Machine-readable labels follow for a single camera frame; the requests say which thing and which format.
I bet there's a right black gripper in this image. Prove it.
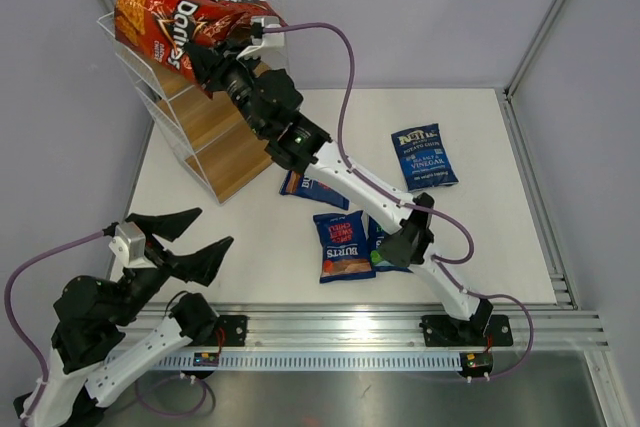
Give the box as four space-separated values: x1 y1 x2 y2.
184 40 269 140

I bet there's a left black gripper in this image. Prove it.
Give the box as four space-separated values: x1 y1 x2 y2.
109 208 233 327

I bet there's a blue Burts chilli bag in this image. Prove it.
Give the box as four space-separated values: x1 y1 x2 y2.
279 171 350 210
313 211 376 284

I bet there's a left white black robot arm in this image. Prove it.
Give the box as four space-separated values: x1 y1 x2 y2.
4 208 234 426

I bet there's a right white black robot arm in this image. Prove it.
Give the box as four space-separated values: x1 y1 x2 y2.
183 18 493 346

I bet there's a blue Kettle vinegar chips bag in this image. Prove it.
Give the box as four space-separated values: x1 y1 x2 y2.
391 123 459 192

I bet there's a blue Burts vinegar bag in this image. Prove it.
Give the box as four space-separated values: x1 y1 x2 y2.
367 216 411 273

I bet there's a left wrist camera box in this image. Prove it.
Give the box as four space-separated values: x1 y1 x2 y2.
109 222 150 268

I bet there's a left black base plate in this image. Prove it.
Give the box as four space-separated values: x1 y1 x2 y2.
195 315 249 348

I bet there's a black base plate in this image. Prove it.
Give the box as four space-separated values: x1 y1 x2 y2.
195 315 249 348
419 315 514 347

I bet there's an aluminium mounting rail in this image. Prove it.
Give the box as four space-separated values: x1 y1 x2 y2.
67 302 611 352

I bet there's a white slotted cable duct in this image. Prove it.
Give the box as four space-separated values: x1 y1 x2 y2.
154 350 461 372

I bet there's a right aluminium frame post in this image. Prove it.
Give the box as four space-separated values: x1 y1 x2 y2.
503 0 569 101

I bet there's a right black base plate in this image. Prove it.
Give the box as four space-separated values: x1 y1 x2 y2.
419 315 514 347

